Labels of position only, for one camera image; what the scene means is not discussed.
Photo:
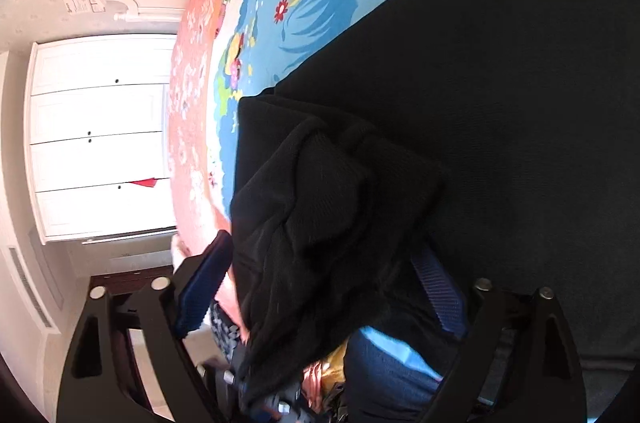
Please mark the black pants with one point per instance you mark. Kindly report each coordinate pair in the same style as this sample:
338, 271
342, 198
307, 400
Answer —
500, 128

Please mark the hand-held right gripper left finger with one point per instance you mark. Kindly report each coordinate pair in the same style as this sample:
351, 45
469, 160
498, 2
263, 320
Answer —
202, 290

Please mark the gold patterned cloth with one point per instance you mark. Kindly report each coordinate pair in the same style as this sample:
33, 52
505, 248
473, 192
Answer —
327, 373

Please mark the pink floral quilt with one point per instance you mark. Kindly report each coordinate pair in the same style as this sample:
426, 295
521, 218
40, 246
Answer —
195, 103

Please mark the red paper tag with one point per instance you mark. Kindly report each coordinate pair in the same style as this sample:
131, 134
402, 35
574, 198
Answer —
142, 183

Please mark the white wardrobe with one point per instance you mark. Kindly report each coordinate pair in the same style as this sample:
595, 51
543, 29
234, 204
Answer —
100, 113

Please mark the cartoon printed blue bed sheet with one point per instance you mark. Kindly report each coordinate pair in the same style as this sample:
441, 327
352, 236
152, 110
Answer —
325, 3

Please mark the person's blue jeans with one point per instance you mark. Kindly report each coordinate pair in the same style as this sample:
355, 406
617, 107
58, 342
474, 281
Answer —
385, 378

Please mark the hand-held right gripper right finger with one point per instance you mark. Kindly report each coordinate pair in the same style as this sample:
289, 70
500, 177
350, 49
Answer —
442, 290

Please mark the white wall sticker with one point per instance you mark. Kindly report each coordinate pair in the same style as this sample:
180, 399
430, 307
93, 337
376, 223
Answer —
82, 5

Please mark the dark patterned cloth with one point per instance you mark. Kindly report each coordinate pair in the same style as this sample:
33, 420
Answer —
227, 328

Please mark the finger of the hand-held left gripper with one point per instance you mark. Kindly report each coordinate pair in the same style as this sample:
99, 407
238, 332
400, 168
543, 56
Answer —
282, 408

